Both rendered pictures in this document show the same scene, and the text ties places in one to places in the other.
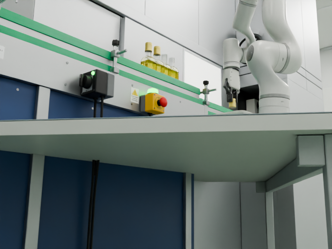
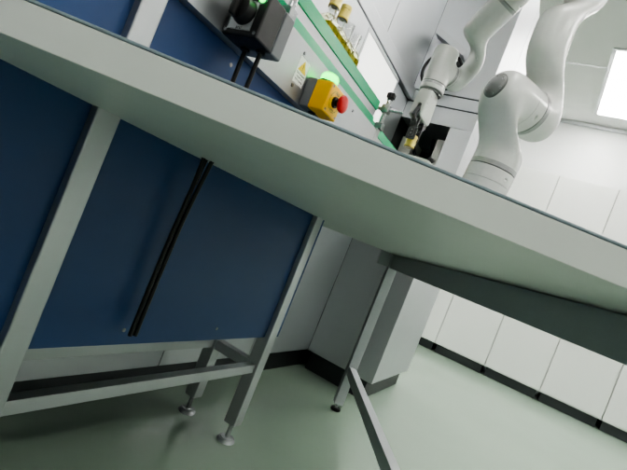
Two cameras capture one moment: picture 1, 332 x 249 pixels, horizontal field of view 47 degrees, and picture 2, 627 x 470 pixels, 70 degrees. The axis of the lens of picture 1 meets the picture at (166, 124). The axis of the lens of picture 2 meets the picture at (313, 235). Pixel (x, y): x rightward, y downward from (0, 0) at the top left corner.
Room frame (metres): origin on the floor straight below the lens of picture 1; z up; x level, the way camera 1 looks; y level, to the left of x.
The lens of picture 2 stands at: (0.41, 0.18, 0.66)
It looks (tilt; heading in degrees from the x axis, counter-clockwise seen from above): 0 degrees down; 347
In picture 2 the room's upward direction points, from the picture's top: 22 degrees clockwise
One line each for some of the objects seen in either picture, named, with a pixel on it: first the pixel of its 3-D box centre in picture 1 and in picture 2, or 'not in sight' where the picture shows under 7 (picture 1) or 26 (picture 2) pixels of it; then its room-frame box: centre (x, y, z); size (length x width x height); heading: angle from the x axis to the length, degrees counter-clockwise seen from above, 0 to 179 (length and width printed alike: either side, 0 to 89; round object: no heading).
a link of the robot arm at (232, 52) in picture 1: (231, 52); (441, 67); (1.85, -0.34, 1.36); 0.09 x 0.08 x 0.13; 109
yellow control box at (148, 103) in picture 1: (152, 104); (322, 101); (1.44, 0.05, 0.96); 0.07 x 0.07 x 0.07; 49
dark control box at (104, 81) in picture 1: (97, 86); (257, 27); (1.22, 0.23, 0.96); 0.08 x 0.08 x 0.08; 49
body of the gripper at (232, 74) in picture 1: (231, 78); (424, 105); (1.85, -0.33, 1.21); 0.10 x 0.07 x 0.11; 137
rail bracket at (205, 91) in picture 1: (201, 94); (378, 110); (1.81, -0.18, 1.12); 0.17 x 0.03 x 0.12; 49
